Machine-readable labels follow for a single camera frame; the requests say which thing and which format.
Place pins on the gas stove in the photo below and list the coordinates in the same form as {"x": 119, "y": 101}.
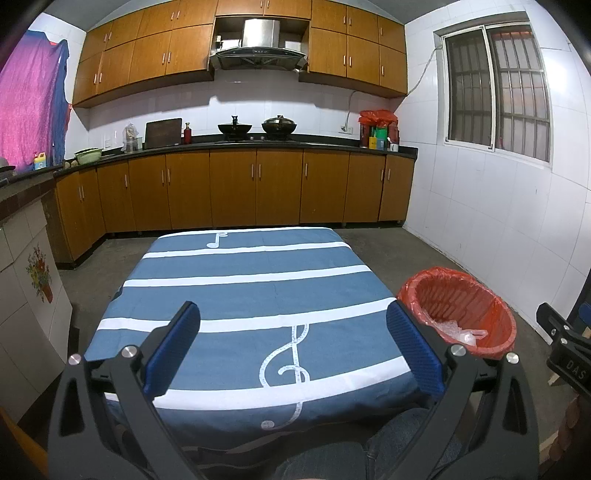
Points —
{"x": 256, "y": 140}

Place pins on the person's blue jeans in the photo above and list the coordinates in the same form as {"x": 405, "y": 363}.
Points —
{"x": 369, "y": 452}

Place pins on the dark cutting board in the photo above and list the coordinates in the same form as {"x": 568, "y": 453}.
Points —
{"x": 164, "y": 134}

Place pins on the row of wooden cabinets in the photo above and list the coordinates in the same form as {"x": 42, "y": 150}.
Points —
{"x": 231, "y": 184}
{"x": 147, "y": 55}

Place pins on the yellow plastic bottle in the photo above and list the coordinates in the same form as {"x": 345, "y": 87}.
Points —
{"x": 40, "y": 162}

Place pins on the white wall socket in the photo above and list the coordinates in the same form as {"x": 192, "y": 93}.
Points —
{"x": 346, "y": 129}

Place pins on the barred window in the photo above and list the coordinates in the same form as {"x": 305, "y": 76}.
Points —
{"x": 489, "y": 92}

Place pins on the green box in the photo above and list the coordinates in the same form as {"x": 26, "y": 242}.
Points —
{"x": 381, "y": 137}

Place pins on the red carrier bag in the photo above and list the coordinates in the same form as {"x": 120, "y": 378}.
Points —
{"x": 378, "y": 116}

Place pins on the pink and blue cloth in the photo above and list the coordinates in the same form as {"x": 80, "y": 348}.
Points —
{"x": 27, "y": 101}

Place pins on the black wok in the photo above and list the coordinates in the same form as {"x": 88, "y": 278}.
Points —
{"x": 235, "y": 129}

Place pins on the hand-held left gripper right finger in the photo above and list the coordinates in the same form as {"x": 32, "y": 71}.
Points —
{"x": 418, "y": 350}

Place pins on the blue striped tablecloth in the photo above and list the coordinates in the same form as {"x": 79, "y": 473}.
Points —
{"x": 240, "y": 295}

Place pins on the white tiled counter with flower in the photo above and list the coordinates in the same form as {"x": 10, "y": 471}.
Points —
{"x": 27, "y": 323}

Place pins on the red plastic basket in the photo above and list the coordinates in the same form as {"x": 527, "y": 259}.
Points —
{"x": 461, "y": 295}

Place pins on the row of upper wooden cabinets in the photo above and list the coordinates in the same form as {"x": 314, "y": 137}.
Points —
{"x": 147, "y": 55}

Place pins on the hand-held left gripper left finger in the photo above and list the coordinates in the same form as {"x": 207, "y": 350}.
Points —
{"x": 173, "y": 350}

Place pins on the red bottle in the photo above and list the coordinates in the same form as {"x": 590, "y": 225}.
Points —
{"x": 187, "y": 136}

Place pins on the red plastic liner bag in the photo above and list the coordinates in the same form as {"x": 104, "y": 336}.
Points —
{"x": 406, "y": 290}

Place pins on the row of lower wooden cabinets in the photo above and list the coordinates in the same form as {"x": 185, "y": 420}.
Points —
{"x": 231, "y": 184}

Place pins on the clear bag with contents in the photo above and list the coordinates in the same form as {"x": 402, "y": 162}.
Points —
{"x": 130, "y": 138}

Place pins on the black pot with lid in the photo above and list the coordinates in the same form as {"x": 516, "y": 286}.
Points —
{"x": 279, "y": 125}

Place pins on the steel range hood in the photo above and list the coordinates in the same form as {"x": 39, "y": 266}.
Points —
{"x": 258, "y": 57}

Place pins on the green basin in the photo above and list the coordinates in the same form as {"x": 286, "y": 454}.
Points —
{"x": 88, "y": 157}

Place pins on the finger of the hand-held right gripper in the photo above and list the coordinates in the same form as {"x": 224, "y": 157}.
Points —
{"x": 554, "y": 321}

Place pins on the black kitchen countertop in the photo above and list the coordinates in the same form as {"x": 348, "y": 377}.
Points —
{"x": 323, "y": 144}

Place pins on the dark bottle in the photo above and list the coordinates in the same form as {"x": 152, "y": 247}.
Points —
{"x": 364, "y": 136}

